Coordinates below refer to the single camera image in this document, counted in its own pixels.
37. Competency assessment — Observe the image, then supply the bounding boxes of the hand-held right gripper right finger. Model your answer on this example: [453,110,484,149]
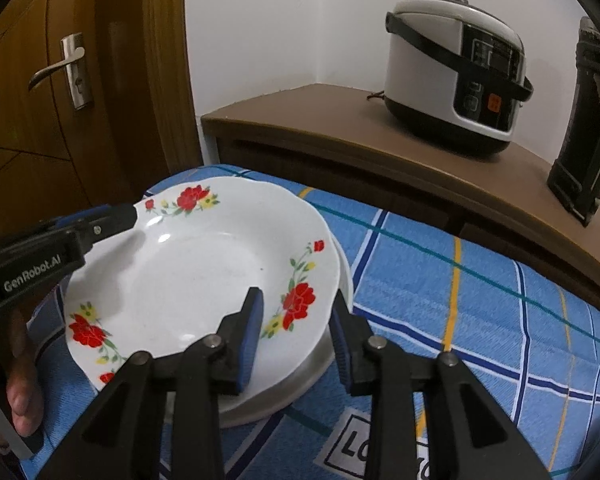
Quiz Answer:
[330,292,553,480]

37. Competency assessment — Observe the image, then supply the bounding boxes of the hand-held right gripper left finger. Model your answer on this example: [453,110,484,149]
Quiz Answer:
[40,287,266,480]

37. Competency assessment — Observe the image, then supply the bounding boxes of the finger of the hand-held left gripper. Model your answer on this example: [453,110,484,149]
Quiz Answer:
[75,204,139,256]
[36,203,126,231]

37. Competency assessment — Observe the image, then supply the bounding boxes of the plain grey round plate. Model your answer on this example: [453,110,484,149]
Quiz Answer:
[32,237,355,429]

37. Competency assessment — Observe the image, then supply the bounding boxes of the red flower white plate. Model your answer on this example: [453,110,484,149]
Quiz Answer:
[64,176,342,392]

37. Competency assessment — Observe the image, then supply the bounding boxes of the person's left hand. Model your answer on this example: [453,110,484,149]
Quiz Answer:
[5,305,46,438]

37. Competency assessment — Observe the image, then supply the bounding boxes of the wooden door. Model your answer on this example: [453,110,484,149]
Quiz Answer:
[0,0,191,251]

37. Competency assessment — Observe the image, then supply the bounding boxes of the blue plaid tablecloth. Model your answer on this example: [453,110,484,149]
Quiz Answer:
[20,164,600,480]

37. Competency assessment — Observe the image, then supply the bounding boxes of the wooden cabinet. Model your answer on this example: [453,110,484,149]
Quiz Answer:
[201,82,600,321]

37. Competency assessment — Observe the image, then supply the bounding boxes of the white black rice cooker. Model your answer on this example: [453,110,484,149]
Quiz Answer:
[382,0,535,155]

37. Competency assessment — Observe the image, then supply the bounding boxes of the black thermos flask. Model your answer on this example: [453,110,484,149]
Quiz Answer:
[547,16,600,227]

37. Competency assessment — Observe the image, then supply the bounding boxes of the silver door handle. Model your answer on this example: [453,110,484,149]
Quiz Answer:
[28,32,95,111]

